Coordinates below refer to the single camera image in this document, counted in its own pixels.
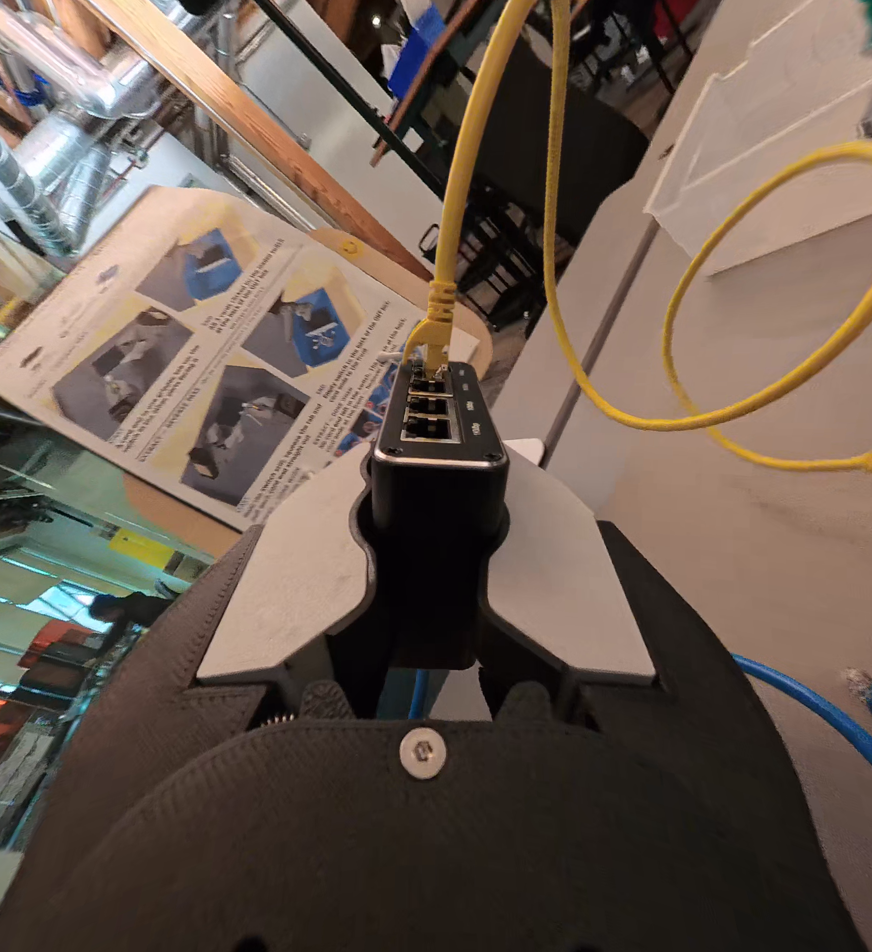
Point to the black office chair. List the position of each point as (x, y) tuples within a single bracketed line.
[(555, 149)]

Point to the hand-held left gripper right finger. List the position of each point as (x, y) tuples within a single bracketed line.
[(562, 587)]

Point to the black ethernet switch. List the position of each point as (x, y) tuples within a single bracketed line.
[(439, 520)]

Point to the clear plastic bin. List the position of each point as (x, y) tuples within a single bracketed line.
[(778, 149)]

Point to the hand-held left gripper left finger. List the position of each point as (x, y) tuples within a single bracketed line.
[(287, 595)]

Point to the yellow smiley sticker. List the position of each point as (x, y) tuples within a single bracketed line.
[(352, 248)]

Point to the blue tissue bin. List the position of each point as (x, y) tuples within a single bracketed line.
[(413, 52)]

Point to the white stand base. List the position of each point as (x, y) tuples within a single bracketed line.
[(525, 450)]

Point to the silver air duct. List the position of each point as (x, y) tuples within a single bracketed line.
[(56, 97)]

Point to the standing desk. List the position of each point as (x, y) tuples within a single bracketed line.
[(436, 74)]

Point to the printed instruction sheet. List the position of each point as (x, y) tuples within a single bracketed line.
[(183, 335)]

